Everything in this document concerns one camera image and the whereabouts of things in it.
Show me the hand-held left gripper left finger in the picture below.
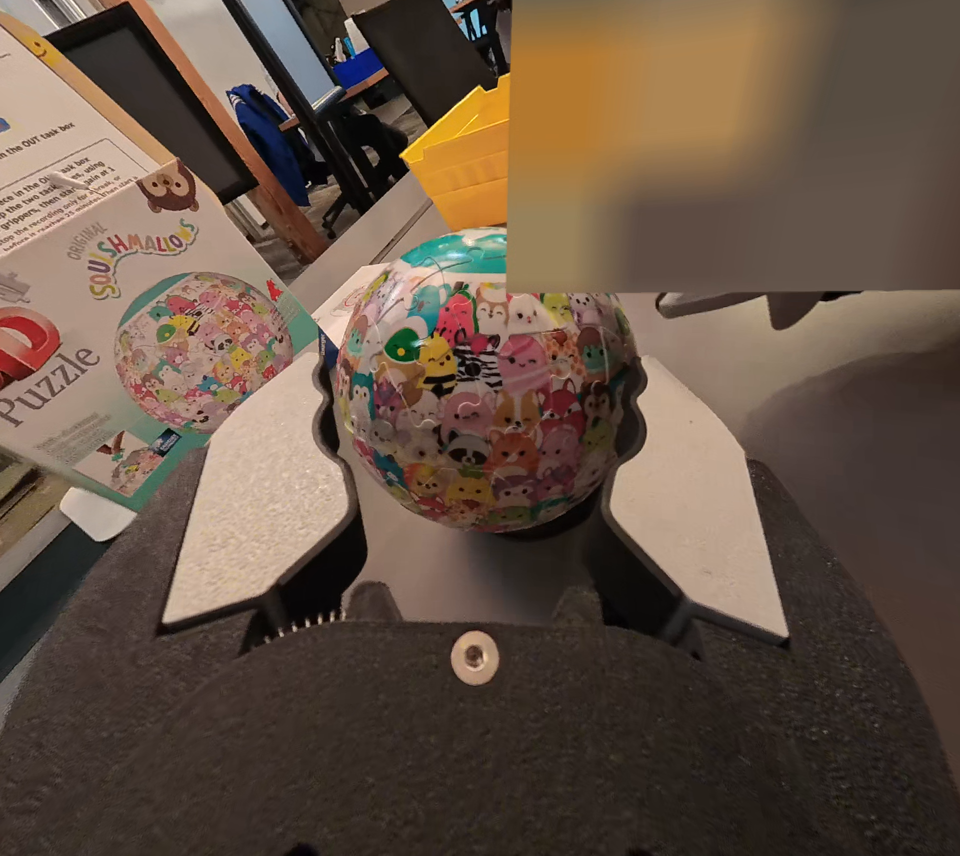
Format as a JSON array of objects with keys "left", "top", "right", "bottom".
[{"left": 157, "top": 350, "right": 370, "bottom": 636}]

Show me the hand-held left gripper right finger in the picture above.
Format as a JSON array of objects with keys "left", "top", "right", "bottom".
[{"left": 600, "top": 354, "right": 792, "bottom": 649}]

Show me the colourful puzzle ball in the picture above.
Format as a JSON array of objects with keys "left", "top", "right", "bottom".
[{"left": 335, "top": 226, "right": 648, "bottom": 535}]

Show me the yellow plastic bin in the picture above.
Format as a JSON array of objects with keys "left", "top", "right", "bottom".
[{"left": 399, "top": 75, "right": 511, "bottom": 231}]

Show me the puzzle ball cardboard box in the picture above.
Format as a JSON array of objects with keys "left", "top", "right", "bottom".
[{"left": 0, "top": 155, "right": 324, "bottom": 516}]

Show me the white stand foot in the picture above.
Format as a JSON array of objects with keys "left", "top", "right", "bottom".
[{"left": 58, "top": 486, "right": 141, "bottom": 544}]

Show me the white instruction leaflet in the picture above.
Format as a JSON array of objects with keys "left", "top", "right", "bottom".
[{"left": 311, "top": 264, "right": 391, "bottom": 326}]

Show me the blue jacket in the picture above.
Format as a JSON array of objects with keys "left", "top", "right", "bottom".
[{"left": 227, "top": 84, "right": 313, "bottom": 208}]

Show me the black framed board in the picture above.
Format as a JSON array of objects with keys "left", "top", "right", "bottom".
[{"left": 43, "top": 1, "right": 261, "bottom": 205}]

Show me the black office chair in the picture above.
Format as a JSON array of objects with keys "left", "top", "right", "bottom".
[{"left": 351, "top": 0, "right": 500, "bottom": 130}]

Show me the whiteboard on black stand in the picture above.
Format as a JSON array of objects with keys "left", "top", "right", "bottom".
[{"left": 157, "top": 0, "right": 376, "bottom": 216}]

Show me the wooden post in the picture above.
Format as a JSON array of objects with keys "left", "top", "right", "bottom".
[{"left": 15, "top": 0, "right": 331, "bottom": 265}]

